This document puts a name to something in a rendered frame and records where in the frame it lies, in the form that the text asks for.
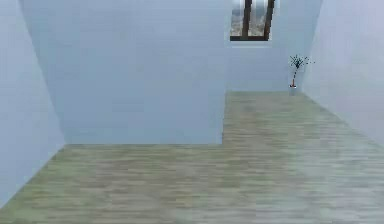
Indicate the thin spiky house plant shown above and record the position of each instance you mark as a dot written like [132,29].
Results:
[294,79]

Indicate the dark wooden framed window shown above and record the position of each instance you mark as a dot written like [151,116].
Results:
[247,20]

